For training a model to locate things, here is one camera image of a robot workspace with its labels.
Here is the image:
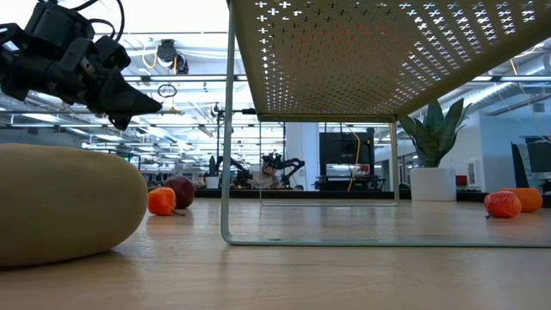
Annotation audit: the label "yellow hanging cable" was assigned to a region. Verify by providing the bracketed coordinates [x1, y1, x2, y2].
[346, 127, 362, 193]

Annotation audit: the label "black office monitor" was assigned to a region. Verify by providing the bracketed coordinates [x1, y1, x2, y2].
[511, 136, 551, 195]

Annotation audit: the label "dark red round fruit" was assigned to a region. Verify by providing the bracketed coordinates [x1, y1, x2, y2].
[164, 176, 196, 210]

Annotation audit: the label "black ceiling camera mount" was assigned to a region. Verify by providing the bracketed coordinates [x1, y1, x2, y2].
[156, 38, 189, 75]

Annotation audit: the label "tan oval fruit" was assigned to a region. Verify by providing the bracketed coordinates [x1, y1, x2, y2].
[0, 143, 150, 268]

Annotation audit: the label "orange round fruit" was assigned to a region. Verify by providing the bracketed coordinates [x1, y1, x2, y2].
[498, 187, 544, 214]

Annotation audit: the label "person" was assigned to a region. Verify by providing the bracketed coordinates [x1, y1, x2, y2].
[251, 163, 281, 189]

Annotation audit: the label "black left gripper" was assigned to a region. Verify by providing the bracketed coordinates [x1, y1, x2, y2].
[0, 23, 164, 131]

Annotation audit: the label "green snake plant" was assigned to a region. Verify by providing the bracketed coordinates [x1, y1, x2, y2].
[399, 97, 473, 169]

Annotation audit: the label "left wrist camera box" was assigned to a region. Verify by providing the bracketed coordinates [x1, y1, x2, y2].
[25, 0, 96, 42]

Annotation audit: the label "white plant pot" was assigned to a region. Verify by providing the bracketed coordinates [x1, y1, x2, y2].
[409, 167, 457, 202]

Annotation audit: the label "black monitor on stand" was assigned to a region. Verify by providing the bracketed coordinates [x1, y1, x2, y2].
[316, 131, 387, 192]

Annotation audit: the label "red-orange fruit with stem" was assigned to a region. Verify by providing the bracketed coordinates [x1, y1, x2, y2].
[483, 190, 523, 220]

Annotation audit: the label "small orange fruit with stem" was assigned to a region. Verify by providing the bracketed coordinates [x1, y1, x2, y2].
[147, 187, 187, 218]

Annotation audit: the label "green perforated metal shelf riser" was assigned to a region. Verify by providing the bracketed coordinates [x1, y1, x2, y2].
[220, 0, 551, 249]

